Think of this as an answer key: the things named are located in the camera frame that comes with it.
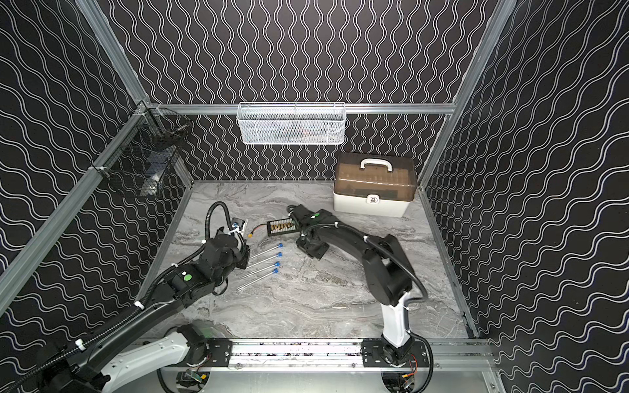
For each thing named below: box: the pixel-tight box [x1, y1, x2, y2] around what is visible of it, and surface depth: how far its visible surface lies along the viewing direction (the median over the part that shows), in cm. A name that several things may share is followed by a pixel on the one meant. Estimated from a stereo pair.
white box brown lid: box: [332, 152, 418, 217], surface depth 100 cm
